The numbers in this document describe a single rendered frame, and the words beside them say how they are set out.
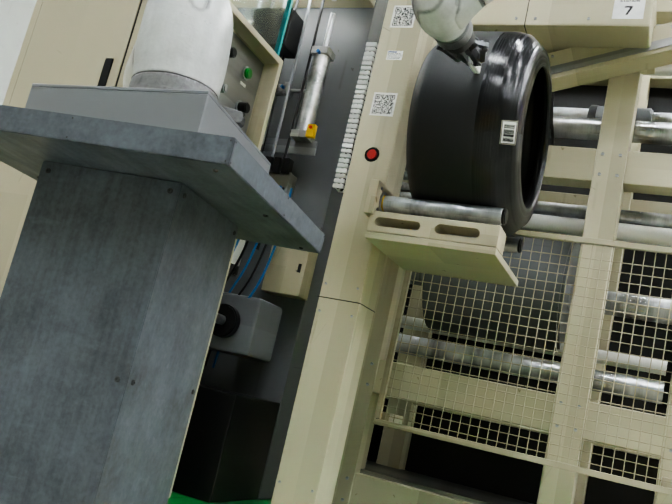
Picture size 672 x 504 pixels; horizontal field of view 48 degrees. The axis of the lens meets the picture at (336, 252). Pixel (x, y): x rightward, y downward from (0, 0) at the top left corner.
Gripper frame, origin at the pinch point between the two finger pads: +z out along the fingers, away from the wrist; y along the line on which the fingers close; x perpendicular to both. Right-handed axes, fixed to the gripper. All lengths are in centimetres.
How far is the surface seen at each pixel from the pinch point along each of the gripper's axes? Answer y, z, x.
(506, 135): -9.9, 4.1, 16.9
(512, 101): -9.9, 4.6, 8.0
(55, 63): 86, -51, 21
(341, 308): 31, 14, 67
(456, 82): 4.7, 2.6, 4.3
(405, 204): 16.0, 10.8, 36.1
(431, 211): 8.5, 11.1, 37.2
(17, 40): 800, 554, -207
